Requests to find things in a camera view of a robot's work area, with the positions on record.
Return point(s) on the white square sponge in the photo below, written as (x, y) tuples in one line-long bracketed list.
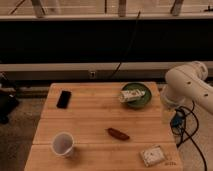
[(152, 156)]

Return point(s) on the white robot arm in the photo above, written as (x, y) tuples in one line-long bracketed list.
[(187, 81)]

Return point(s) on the blue power adapter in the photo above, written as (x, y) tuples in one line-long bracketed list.
[(177, 120)]

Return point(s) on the black eraser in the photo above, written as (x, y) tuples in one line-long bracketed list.
[(64, 99)]

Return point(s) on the green bowl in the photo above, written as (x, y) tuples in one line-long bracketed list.
[(144, 100)]

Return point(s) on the brown oblong object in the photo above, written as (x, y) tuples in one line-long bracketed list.
[(117, 134)]

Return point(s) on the white rolled packet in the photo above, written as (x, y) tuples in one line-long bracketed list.
[(131, 95)]

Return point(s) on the black object at left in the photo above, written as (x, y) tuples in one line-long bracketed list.
[(8, 101)]

